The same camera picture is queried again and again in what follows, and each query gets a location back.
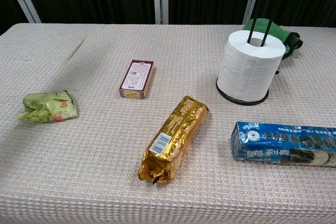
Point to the red and white carton box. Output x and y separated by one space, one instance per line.
136 78

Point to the green microfibre cloth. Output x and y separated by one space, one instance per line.
278 31

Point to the blue Oreo cookie box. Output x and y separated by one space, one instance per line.
278 142

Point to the white toilet paper roll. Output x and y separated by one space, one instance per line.
246 69

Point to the crumpled green snack bag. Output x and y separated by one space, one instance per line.
48 107

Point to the gold foil biscuit packet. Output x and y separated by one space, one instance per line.
174 140

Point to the beige woven tablecloth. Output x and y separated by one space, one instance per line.
92 169

